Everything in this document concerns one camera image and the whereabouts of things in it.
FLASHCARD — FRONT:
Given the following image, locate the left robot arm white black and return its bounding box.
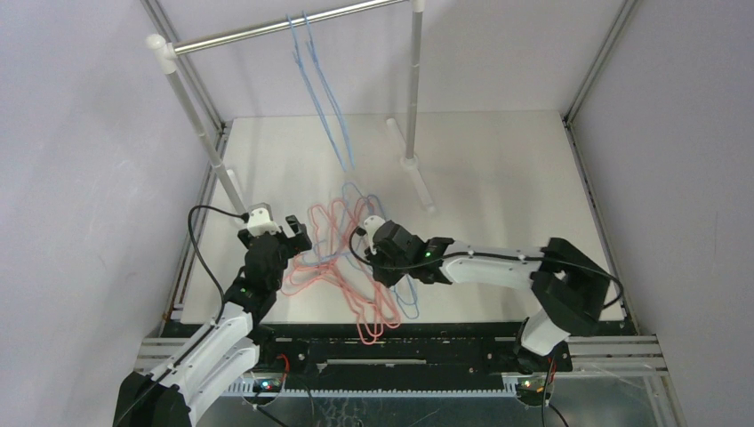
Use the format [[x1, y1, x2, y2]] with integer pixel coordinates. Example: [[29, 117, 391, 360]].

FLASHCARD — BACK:
[[113, 207, 312, 426]]

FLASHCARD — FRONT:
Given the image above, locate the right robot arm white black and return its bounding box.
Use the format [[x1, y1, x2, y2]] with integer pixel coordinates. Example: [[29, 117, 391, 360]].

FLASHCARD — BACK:
[[355, 215, 617, 375]]

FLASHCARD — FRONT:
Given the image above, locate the metal clothes rack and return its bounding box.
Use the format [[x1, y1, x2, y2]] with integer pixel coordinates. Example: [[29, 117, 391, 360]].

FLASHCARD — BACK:
[[142, 1, 437, 213]]

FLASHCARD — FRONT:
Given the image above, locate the pink wire hanger left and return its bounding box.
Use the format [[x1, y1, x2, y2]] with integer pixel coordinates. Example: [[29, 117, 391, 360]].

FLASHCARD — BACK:
[[283, 198, 352, 297]]

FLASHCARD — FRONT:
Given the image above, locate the pink wire hanger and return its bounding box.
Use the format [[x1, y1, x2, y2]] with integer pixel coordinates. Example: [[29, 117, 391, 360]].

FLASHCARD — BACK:
[[284, 195, 402, 343], [288, 198, 390, 346], [283, 198, 352, 297]]

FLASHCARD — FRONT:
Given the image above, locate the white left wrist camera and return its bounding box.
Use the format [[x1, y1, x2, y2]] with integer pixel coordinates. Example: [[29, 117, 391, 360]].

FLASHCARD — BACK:
[[245, 203, 280, 238]]

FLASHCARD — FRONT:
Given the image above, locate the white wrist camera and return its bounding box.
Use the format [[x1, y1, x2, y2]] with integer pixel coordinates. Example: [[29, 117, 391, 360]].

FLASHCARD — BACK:
[[245, 203, 280, 238], [362, 215, 386, 237]]

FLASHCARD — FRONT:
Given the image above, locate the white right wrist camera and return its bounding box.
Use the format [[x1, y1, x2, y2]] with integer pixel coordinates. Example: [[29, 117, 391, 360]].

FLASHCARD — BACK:
[[362, 215, 386, 237]]

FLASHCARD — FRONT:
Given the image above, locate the black left camera cable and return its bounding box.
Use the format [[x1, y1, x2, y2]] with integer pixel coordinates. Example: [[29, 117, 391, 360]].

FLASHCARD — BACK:
[[187, 205, 249, 331]]

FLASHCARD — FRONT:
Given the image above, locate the pink wire hanger right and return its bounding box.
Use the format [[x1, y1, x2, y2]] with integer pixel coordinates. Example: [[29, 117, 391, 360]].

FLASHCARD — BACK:
[[284, 195, 402, 343]]

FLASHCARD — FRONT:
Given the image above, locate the pink wire hanger middle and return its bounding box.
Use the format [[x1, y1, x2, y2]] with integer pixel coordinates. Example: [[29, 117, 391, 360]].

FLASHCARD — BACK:
[[288, 198, 390, 346]]

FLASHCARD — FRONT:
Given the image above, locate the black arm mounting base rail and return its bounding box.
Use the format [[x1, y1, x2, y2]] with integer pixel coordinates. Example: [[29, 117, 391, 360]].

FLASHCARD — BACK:
[[160, 320, 638, 393]]

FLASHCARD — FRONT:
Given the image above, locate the left circuit board with wires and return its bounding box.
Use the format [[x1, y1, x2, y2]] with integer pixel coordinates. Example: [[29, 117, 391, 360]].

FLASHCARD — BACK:
[[242, 354, 291, 407]]

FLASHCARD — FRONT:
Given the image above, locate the circuit board with wires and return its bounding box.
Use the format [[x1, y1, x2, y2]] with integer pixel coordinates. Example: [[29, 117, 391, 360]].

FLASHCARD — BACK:
[[242, 354, 291, 407], [516, 357, 557, 408]]

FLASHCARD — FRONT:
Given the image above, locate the right circuit board with wires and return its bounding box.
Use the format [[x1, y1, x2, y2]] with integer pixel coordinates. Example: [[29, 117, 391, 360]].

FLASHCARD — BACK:
[[516, 357, 557, 408]]

